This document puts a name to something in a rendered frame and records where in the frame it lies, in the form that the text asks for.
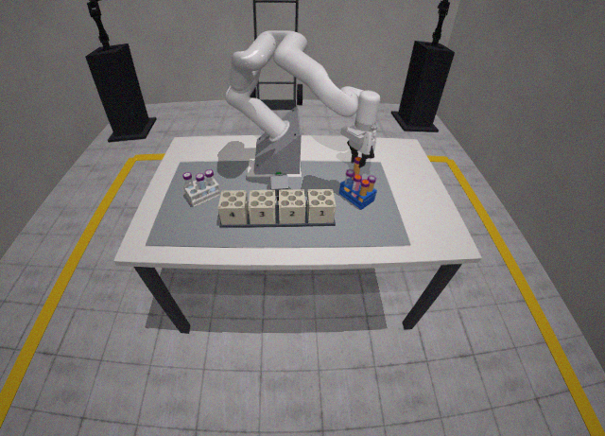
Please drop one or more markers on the blue tube rack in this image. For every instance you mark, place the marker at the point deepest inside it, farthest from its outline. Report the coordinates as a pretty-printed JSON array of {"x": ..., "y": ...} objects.
[{"x": 369, "y": 198}]

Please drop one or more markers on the beige bucket adapter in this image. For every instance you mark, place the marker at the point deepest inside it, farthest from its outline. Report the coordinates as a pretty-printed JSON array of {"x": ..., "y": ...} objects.
[
  {"x": 265, "y": 212},
  {"x": 322, "y": 205},
  {"x": 232, "y": 212},
  {"x": 291, "y": 206}
]

